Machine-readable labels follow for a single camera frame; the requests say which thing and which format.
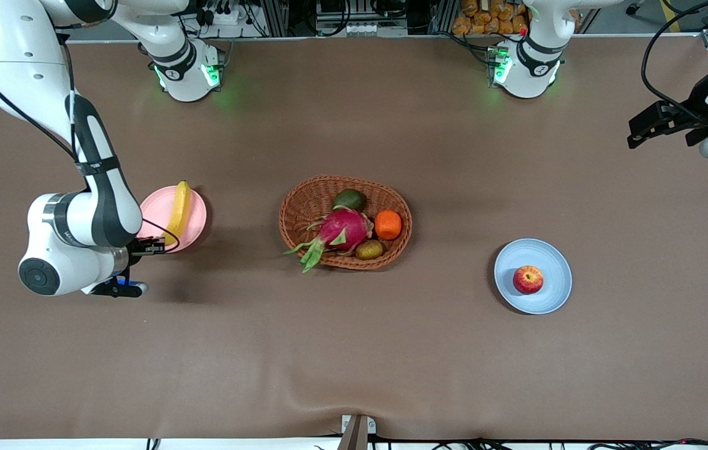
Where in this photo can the pink dragon fruit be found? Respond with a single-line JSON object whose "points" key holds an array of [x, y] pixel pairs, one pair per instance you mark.
{"points": [[344, 228]]}

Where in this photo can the black electronics rack box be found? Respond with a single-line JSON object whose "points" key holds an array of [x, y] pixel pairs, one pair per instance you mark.
{"points": [[360, 12]]}

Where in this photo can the orange fruit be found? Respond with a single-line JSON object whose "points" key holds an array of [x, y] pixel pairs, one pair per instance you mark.
{"points": [[388, 225]]}

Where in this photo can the green avocado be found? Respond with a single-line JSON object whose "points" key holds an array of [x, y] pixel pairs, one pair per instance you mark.
{"points": [[351, 200]]}

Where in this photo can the pink plate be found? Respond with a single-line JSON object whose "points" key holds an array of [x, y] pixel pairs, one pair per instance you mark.
{"points": [[196, 219]]}

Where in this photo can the yellow banana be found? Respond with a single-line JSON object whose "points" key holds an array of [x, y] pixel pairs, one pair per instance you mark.
{"points": [[179, 209]]}

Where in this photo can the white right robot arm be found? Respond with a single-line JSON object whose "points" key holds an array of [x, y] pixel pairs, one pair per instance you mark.
{"points": [[4, 37]]}

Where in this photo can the light blue plate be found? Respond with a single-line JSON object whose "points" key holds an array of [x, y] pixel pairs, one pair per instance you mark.
{"points": [[548, 256]]}

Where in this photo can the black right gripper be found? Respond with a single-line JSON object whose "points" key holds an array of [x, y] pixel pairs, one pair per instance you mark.
{"points": [[137, 247]]}

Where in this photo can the brown wicker basket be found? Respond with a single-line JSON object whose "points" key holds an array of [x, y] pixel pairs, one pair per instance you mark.
{"points": [[304, 206]]}

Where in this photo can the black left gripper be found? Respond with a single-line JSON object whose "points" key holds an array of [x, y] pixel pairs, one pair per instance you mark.
{"points": [[697, 99]]}

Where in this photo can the brown table mat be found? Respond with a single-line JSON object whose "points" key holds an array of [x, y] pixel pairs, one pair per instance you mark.
{"points": [[354, 344]]}

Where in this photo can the red apple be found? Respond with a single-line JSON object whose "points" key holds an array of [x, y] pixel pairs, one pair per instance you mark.
{"points": [[528, 279]]}

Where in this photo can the grey metal mount bracket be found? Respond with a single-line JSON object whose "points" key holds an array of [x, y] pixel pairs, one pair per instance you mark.
{"points": [[357, 431]]}

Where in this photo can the white power strip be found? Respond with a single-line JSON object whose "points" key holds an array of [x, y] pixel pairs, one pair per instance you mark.
{"points": [[229, 15]]}

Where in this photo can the brown-green kiwi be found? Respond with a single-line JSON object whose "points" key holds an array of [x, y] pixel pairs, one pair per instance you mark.
{"points": [[369, 249]]}

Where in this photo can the bag of orange buns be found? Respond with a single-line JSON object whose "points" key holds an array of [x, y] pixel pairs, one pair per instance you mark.
{"points": [[485, 19]]}

